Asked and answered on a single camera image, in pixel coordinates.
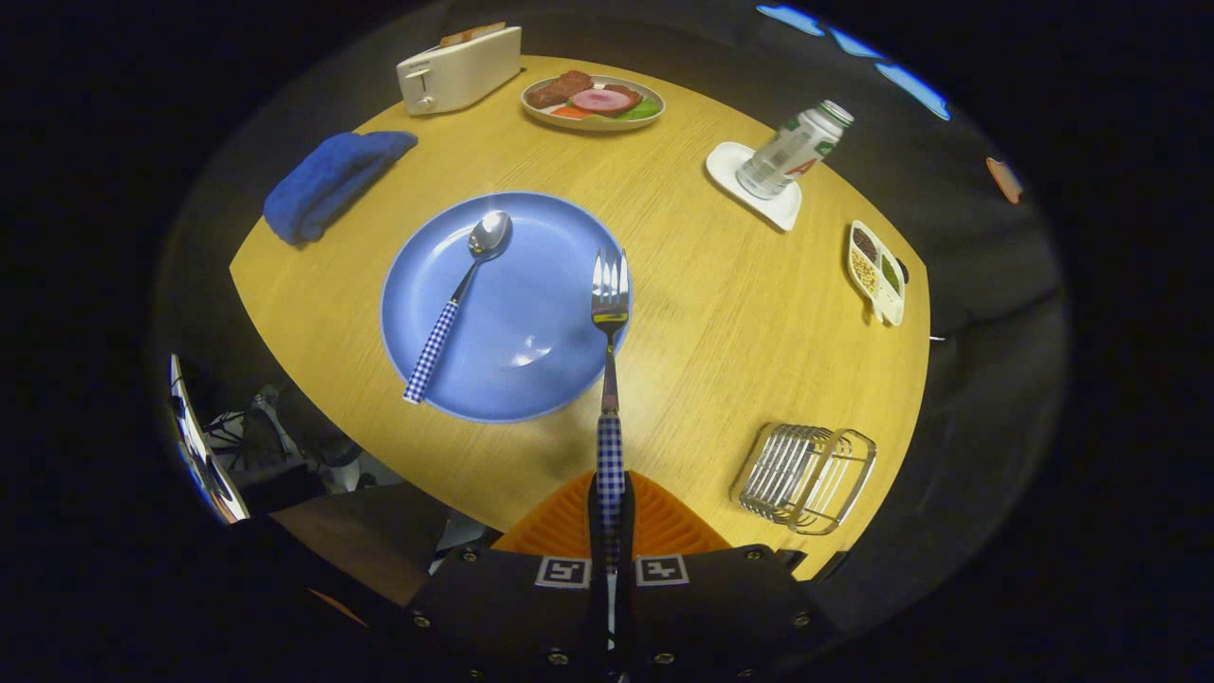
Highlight blue plate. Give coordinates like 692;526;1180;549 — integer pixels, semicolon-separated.
380;192;632;424

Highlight spoon with blue checked handle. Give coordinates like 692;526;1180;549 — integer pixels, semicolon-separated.
403;210;514;405

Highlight white square coaster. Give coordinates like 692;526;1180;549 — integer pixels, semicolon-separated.
706;141;803;232

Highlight metal wire cutlery basket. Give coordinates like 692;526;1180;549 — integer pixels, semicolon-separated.
730;423;877;536

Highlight white drink bottle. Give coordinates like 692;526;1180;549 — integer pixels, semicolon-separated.
736;100;855;200

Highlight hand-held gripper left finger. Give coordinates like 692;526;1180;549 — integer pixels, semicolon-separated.
408;471;610;683

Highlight fork with blue checked handle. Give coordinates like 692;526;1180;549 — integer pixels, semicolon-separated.
590;249;632;637

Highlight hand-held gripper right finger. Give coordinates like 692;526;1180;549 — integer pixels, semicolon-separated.
612;471;836;683

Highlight large brown meat piece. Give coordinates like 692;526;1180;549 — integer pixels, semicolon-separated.
527;70;594;109

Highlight folded blue towel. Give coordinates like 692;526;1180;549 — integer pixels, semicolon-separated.
264;131;419;248

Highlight white divided dish with beans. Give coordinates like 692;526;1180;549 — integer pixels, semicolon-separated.
846;220;908;327

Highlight white printed board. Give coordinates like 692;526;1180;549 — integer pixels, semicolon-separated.
169;353;249;525

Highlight pink ham slice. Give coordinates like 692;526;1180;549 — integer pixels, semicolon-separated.
570;87;635;117

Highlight beige food plate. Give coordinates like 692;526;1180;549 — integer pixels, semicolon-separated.
521;70;666;131

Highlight white toaster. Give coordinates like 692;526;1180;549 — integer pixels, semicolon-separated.
396;26;524;117

